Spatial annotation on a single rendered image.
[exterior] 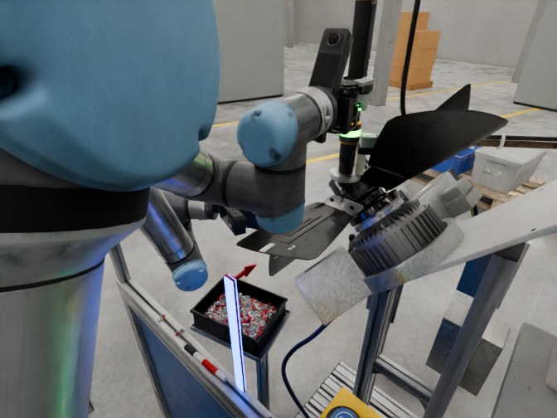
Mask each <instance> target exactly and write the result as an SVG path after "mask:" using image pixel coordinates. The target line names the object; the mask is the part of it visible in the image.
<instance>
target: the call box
mask: <svg viewBox="0 0 557 418"><path fill-rule="evenodd" d="M342 407H343V408H344V409H348V410H350V411H352V412H353V413H354V414H355V415H356V417H357V418H383V417H382V416H381V415H379V414H378V413H377V412H375V411H374V410H373V409H371V408H370V407H369V406H368V405H367V404H365V403H364V402H363V401H361V400H360V399H359V398H357V397H356V396H355V395H353V394H352V393H351V392H349V391H348V390H347V389H346V388H345V387H343V388H341V389H340V391H339V392H338V393H337V394H336V395H335V397H334V398H333V399H332V401H331V402H330V404H329V405H328V406H327V408H326V409H325V410H324V412H323V413H322V414H321V415H320V416H319V418H332V414H333V413H334V411H336V410H338V409H341V408H342Z"/></svg>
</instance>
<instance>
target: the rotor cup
mask: <svg viewBox="0 0 557 418"><path fill-rule="evenodd" d="M369 166H370V165H368V159H367V158H366V161H365V167H364V169H365V170H366V169H367V168H368V167H369ZM334 182H335V181H334V180H333V179H332V180H330V182H329V183H328V186H329V187H330V189H331V190H332V192H333V193H334V195H337V196H339V197H341V191H340V189H339V188H338V187H337V185H336V184H335V183H334ZM345 190H346V193H345V194H344V198H345V199H348V200H350V201H353V202H356V203H359V204H361V205H362V206H363V207H364V208H365V209H364V210H362V211H361V212H359V213H358V214H357V215H355V216H354V218H353V219H352V220H351V222H350V223H349V224H350V225H351V226H352V227H353V226H356V225H358V224H360V223H362V222H363V221H365V220H366V219H368V218H369V217H371V216H373V215H374V214H376V213H377V212H378V211H380V210H381V209H383V208H384V207H386V206H387V205H389V204H390V203H392V201H394V200H395V199H396V198H397V197H399V196H400V193H399V192H398V191H397V189H393V190H391V191H390V192H384V191H383V190H382V188H381V187H378V186H376V185H374V184H371V183H368V182H365V181H362V180H359V181H357V182H352V183H350V186H349V187H346V188H345Z"/></svg>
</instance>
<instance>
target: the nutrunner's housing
mask: <svg viewBox="0 0 557 418"><path fill-rule="evenodd" d="M356 145H357V144H352V145H349V144H344V143H341V145H340V153H339V168H338V172H339V173H341V174H352V173H353V166H354V162H355V158H356ZM338 186H339V187H343V188H346V187H349V186H350V183H344V182H338Z"/></svg>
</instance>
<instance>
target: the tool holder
mask: <svg viewBox="0 0 557 418"><path fill-rule="evenodd" d="M361 134H369V133H361ZM376 140H377V137H376V136H375V134H371V136H363V135H362V137H361V140H360V142H359V143H358V144H357V146H356V161H355V167H353V173H352V174H341V173H339V172H338V168H339V166H335V167H333V168H331V169H330V174H329V176H330V178H331V179H333V180H334V181H337V182H344V183H352V182H357V181H359V180H360V179H361V175H363V173H364V167H365V161H366V155H371V151H372V149H373V147H374V145H375V141H376Z"/></svg>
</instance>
